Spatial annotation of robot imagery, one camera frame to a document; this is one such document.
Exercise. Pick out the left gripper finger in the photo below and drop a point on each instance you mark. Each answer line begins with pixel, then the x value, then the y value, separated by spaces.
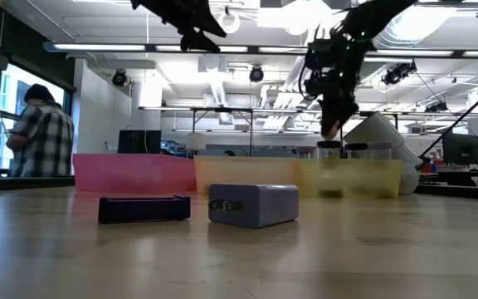
pixel 197 41
pixel 216 29

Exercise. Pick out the orange plastic tray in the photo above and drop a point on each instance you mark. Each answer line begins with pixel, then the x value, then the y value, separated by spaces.
pixel 243 174

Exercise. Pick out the long ceiling light bar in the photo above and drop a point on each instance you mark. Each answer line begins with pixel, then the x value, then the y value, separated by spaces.
pixel 98 47

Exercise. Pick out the person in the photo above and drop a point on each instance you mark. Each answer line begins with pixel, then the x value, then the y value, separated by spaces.
pixel 230 153
pixel 46 137

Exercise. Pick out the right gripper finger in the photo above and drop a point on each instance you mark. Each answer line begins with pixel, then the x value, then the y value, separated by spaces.
pixel 328 120
pixel 347 114

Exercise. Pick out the black background table frame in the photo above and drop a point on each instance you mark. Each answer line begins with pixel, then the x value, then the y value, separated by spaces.
pixel 222 110

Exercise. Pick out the black monitor on arm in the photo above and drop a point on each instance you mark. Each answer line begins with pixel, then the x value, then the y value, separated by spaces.
pixel 461 148

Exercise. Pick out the pink plastic tray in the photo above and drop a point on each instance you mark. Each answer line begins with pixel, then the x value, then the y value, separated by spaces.
pixel 131 172

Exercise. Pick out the white lampshade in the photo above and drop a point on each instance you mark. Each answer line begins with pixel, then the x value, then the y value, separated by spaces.
pixel 196 141

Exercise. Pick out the yellow plastic tray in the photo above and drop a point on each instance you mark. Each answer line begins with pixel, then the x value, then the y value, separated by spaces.
pixel 359 178

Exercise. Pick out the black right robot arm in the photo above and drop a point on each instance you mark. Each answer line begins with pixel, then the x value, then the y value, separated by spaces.
pixel 380 16

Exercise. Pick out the dark purple digital clock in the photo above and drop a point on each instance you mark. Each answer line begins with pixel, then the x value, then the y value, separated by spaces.
pixel 143 209

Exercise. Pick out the black computer monitor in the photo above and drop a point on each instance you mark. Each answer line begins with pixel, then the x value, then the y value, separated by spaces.
pixel 139 143

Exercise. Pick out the black window counter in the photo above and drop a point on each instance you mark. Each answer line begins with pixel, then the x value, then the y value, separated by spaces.
pixel 23 182

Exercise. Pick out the black ceiling spotlight cluster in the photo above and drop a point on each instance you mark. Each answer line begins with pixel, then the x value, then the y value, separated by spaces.
pixel 396 72

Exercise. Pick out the large window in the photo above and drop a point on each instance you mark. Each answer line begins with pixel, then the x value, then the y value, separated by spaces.
pixel 11 91

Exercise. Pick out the silver air duct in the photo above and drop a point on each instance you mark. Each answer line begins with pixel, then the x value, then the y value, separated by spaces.
pixel 396 33

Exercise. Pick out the large grey charger block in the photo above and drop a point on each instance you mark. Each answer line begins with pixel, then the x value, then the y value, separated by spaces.
pixel 255 205

